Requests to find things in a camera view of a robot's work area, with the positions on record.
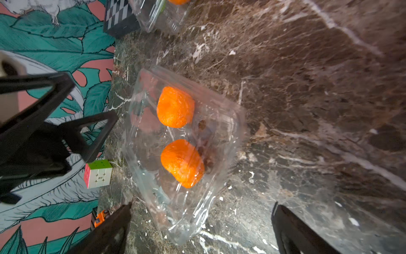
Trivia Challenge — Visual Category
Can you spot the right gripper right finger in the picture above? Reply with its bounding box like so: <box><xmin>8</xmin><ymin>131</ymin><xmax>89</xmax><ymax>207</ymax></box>
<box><xmin>271</xmin><ymin>203</ymin><xmax>340</xmax><ymax>254</ymax></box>

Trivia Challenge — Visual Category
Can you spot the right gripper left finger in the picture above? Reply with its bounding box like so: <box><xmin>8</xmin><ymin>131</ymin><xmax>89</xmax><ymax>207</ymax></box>
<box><xmin>68</xmin><ymin>203</ymin><xmax>132</xmax><ymax>254</ymax></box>

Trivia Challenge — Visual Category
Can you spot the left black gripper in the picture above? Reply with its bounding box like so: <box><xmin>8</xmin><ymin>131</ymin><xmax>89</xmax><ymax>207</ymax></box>
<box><xmin>1</xmin><ymin>72</ymin><xmax>118</xmax><ymax>205</ymax></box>

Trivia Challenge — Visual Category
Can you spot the orange container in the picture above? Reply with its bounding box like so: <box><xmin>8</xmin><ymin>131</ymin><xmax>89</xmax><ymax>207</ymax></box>
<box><xmin>168</xmin><ymin>0</ymin><xmax>190</xmax><ymax>5</ymax></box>
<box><xmin>156</xmin><ymin>86</ymin><xmax>195</xmax><ymax>128</ymax></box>
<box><xmin>161</xmin><ymin>139</ymin><xmax>205</xmax><ymax>188</ymax></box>

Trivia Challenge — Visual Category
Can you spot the clear clamshell container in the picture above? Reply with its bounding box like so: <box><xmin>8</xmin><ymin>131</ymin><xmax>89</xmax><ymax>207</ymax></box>
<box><xmin>122</xmin><ymin>66</ymin><xmax>247</xmax><ymax>245</ymax></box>
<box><xmin>129</xmin><ymin>0</ymin><xmax>195</xmax><ymax>35</ymax></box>

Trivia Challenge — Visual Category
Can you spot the rubik cube on table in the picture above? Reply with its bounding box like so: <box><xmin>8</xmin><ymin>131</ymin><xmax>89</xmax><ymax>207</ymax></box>
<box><xmin>84</xmin><ymin>159</ymin><xmax>113</xmax><ymax>189</ymax></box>

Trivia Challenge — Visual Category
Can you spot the black white checkerboard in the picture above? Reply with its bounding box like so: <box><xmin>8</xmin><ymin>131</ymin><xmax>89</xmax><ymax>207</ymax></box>
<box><xmin>103</xmin><ymin>0</ymin><xmax>141</xmax><ymax>39</ymax></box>

